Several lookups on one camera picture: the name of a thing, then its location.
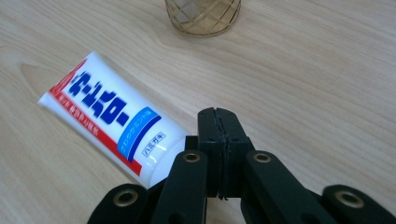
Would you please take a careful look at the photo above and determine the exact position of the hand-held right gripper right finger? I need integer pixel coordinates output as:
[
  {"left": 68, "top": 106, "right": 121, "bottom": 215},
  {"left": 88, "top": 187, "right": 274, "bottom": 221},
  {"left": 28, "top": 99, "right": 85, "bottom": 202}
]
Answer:
[{"left": 216, "top": 106, "right": 256, "bottom": 200}]

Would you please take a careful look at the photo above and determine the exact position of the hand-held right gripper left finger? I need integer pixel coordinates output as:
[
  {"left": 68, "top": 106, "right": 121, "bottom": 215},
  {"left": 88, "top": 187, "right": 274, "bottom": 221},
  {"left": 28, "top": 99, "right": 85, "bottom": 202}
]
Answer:
[{"left": 185, "top": 106, "right": 226, "bottom": 199}]

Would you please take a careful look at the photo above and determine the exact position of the white toothpaste tube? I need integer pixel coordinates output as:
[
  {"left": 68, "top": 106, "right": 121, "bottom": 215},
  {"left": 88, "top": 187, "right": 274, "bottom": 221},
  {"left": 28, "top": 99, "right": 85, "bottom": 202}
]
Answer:
[{"left": 36, "top": 50, "right": 189, "bottom": 189}]

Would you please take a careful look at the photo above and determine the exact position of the clear amber glass cup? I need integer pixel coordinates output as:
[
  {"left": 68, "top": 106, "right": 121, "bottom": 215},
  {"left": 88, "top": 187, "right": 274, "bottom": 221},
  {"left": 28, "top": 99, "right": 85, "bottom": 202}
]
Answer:
[{"left": 163, "top": 0, "right": 243, "bottom": 38}]

